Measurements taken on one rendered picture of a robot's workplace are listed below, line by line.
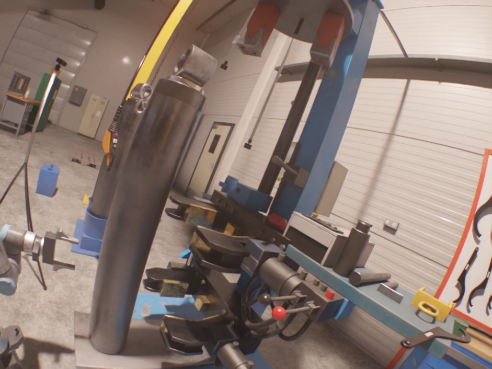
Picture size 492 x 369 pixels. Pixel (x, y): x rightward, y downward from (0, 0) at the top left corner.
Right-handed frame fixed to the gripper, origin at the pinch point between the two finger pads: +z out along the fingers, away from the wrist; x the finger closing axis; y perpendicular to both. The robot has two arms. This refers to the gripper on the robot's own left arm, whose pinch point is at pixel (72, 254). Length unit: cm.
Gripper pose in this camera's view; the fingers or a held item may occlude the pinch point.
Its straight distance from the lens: 110.8
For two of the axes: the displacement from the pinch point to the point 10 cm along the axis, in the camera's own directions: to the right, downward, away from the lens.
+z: 7.6, 2.8, 5.9
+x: -3.8, 9.2, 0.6
